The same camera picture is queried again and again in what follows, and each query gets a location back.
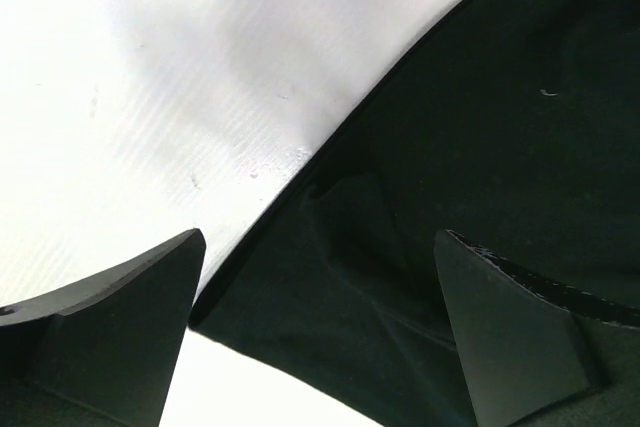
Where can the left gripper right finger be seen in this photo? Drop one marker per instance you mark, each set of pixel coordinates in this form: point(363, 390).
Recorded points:
point(535, 351)

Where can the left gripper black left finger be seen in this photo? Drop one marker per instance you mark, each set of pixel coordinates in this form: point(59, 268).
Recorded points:
point(101, 351)

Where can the black daisy print t-shirt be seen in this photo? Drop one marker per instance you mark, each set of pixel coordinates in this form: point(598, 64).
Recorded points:
point(514, 123)

